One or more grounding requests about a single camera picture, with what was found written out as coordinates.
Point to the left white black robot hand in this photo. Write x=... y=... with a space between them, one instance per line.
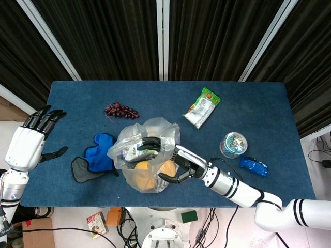
x=24 y=144

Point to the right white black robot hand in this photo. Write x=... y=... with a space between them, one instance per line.
x=190 y=160

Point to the orange plush toy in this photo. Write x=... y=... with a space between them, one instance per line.
x=143 y=178

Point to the small green printed carton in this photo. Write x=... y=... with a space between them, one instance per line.
x=132 y=152

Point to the clear plastic bag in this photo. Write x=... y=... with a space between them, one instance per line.
x=129 y=134

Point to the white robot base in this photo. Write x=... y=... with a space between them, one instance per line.
x=163 y=227

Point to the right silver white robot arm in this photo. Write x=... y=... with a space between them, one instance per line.
x=245 y=191

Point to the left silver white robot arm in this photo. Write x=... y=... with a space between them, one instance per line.
x=13 y=186

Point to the clear tub of binder clips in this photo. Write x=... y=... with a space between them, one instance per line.
x=233 y=145

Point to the green white snack packet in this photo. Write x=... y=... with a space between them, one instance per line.
x=203 y=108

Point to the green block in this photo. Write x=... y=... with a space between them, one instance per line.
x=189 y=217

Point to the blue foil packet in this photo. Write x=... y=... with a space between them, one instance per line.
x=253 y=166

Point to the blue felt table cover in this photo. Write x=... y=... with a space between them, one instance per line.
x=77 y=103

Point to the blue grey cleaning mitt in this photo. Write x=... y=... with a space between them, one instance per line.
x=97 y=155

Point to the dark red grape bunch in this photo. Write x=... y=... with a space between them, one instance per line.
x=120 y=111

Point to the brown cardboard box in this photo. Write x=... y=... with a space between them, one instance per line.
x=37 y=235

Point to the black curtain panel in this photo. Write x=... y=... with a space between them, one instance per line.
x=103 y=38
x=20 y=51
x=310 y=64
x=212 y=38

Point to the orange box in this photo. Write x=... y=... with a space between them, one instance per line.
x=113 y=217

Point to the red white printed box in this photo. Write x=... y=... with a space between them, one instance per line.
x=97 y=224

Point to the black power adapter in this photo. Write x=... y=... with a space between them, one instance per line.
x=326 y=163

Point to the white frame post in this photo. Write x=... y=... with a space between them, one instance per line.
x=163 y=38
x=51 y=44
x=266 y=41

